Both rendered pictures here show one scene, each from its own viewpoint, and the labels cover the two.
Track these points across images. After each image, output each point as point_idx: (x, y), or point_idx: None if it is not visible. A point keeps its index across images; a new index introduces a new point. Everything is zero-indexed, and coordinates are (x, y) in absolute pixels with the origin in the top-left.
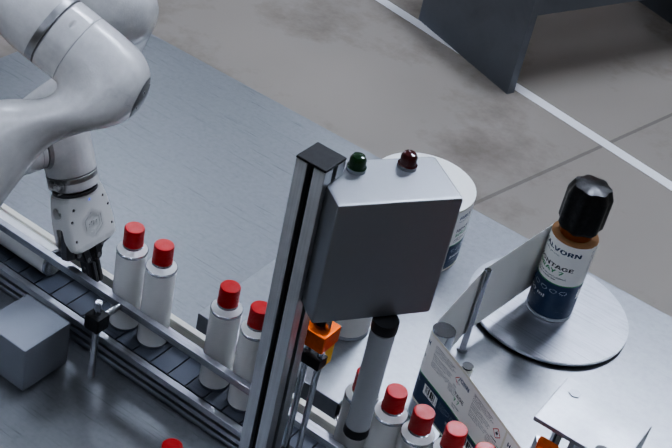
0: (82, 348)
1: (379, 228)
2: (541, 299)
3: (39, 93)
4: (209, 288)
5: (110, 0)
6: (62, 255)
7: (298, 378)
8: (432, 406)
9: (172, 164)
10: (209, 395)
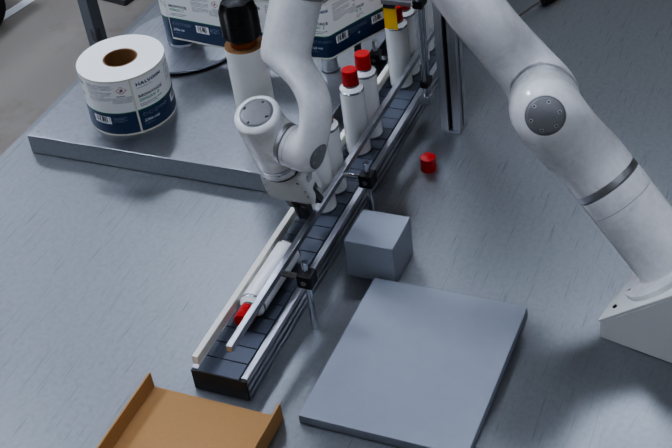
0: None
1: None
2: None
3: (304, 77)
4: (232, 206)
5: None
6: (320, 199)
7: (421, 24)
8: (346, 39)
9: (55, 280)
10: (375, 147)
